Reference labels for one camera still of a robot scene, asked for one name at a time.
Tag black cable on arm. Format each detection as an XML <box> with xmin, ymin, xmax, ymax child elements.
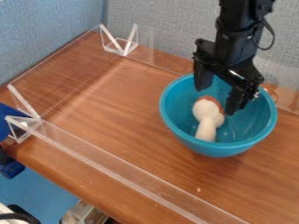
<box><xmin>250</xmin><ymin>17</ymin><xmax>276</xmax><ymax>51</ymax></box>

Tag black white object bottom-left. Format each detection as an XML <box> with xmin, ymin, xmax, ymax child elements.
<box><xmin>0</xmin><ymin>203</ymin><xmax>41</xmax><ymax>224</ymax></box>

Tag white brown-capped toy mushroom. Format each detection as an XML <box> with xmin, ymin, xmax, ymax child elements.
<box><xmin>192</xmin><ymin>95</ymin><xmax>224</xmax><ymax>142</ymax></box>

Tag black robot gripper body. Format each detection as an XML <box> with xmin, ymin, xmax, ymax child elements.
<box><xmin>191</xmin><ymin>17</ymin><xmax>267</xmax><ymax>102</ymax></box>

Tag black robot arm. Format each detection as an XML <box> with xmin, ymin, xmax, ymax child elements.
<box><xmin>192</xmin><ymin>0</ymin><xmax>276</xmax><ymax>116</ymax></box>

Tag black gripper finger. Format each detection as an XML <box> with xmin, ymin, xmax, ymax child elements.
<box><xmin>194</xmin><ymin>59</ymin><xmax>214</xmax><ymax>91</ymax></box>
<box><xmin>226</xmin><ymin>86</ymin><xmax>252</xmax><ymax>116</ymax></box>

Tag blue plastic bowl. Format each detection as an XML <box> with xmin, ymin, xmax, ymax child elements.
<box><xmin>159</xmin><ymin>74</ymin><xmax>278</xmax><ymax>158</ymax></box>

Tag clear acrylic barrier wall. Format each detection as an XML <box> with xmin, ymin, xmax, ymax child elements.
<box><xmin>0</xmin><ymin>29</ymin><xmax>299</xmax><ymax>224</ymax></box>

